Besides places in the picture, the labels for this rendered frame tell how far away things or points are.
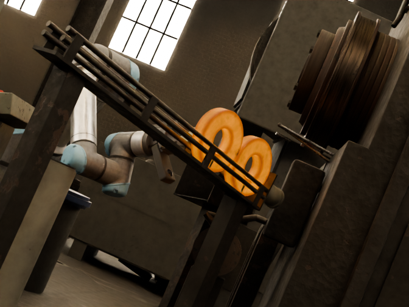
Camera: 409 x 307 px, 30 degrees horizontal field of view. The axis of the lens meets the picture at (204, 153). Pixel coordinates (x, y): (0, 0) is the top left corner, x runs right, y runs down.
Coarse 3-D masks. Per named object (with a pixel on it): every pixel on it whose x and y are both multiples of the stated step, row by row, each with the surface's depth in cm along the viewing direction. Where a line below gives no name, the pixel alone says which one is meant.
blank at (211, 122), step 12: (216, 108) 184; (204, 120) 181; (216, 120) 182; (228, 120) 185; (240, 120) 188; (204, 132) 180; (216, 132) 183; (228, 132) 187; (240, 132) 189; (192, 144) 182; (204, 144) 181; (228, 144) 188; (240, 144) 191; (204, 156) 182; (216, 156) 185; (228, 156) 188; (216, 168) 186
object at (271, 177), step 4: (268, 176) 203; (272, 176) 202; (276, 176) 202; (268, 180) 202; (272, 180) 202; (264, 184) 203; (268, 184) 202; (272, 184) 202; (268, 188) 201; (264, 192) 202; (268, 192) 201; (248, 196) 204; (252, 196) 203; (260, 200) 201; (264, 200) 201; (260, 204) 201; (260, 208) 201
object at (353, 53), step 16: (352, 32) 229; (368, 32) 231; (352, 48) 227; (352, 64) 226; (336, 80) 226; (352, 80) 226; (336, 96) 227; (320, 112) 230; (336, 112) 229; (320, 128) 234; (320, 144) 240
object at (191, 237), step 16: (192, 176) 306; (176, 192) 303; (192, 192) 307; (208, 192) 310; (224, 192) 283; (208, 208) 291; (208, 224) 291; (192, 240) 291; (192, 256) 290; (176, 272) 292; (176, 288) 288; (160, 304) 292
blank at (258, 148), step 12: (252, 144) 194; (264, 144) 198; (240, 156) 192; (252, 156) 200; (264, 156) 199; (252, 168) 201; (264, 168) 201; (228, 180) 194; (264, 180) 202; (240, 192) 196; (252, 192) 200
